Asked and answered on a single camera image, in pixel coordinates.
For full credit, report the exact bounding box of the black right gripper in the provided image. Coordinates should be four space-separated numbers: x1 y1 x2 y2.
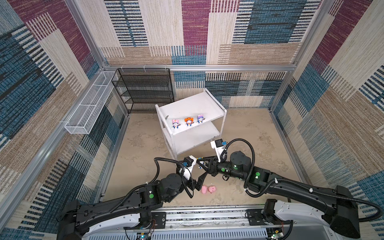
196 155 245 181

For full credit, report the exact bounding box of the pink pig toy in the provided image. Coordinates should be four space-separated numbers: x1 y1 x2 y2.
201 185 208 194
208 186 217 194

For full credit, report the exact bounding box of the orange-haired doll figure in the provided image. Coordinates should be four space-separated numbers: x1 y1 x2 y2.
185 117 194 127

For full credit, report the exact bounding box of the purple penguin toy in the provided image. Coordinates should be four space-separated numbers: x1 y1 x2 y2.
197 114 205 124

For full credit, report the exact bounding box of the pink-haired doll figure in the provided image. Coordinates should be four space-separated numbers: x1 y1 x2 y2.
172 119 180 129

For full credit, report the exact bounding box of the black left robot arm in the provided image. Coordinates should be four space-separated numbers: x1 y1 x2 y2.
57 157 207 240

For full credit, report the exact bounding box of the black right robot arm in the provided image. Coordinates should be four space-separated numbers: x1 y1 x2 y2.
197 138 384 239

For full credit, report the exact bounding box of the white two-tier shelf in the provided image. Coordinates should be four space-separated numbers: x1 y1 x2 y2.
155 88 227 159

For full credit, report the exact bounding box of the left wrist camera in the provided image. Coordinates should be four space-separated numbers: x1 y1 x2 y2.
182 156 197 181

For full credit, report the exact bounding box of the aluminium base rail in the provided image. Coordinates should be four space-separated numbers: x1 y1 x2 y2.
83 205 341 240

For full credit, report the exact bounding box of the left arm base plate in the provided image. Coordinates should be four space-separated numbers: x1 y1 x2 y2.
123 212 167 230

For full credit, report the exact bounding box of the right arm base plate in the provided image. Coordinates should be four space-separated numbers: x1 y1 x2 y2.
245 209 290 226

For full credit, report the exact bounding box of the black wire mesh shelf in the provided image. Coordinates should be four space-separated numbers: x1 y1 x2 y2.
112 68 175 113

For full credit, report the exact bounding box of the white wire wall basket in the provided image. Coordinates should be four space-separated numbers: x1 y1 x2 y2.
65 71 115 135

